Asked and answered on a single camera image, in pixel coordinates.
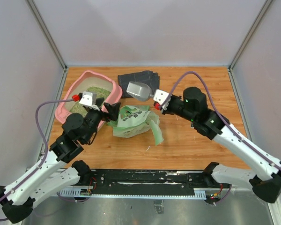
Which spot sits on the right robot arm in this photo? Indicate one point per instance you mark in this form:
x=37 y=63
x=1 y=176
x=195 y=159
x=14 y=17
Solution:
x=264 y=175

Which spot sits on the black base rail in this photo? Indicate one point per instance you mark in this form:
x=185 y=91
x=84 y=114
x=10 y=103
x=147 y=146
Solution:
x=147 y=182

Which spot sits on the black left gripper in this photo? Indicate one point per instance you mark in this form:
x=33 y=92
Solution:
x=113 y=110

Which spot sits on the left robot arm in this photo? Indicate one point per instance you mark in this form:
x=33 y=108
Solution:
x=49 y=159

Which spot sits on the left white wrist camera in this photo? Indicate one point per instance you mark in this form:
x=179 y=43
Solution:
x=86 y=99

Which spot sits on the grey metal scoop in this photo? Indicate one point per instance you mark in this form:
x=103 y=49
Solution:
x=140 y=91

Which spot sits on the dark checked folded cloth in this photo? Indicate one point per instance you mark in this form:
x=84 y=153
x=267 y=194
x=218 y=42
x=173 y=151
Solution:
x=150 y=78

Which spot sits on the green cat litter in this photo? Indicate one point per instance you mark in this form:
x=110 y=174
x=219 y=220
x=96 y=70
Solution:
x=96 y=93

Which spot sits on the green litter bag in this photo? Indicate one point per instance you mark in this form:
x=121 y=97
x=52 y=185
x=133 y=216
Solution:
x=136 y=119

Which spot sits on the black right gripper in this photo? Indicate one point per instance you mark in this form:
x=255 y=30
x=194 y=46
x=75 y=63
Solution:
x=167 y=111

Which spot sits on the pink litter box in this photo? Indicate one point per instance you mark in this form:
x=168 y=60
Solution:
x=92 y=86

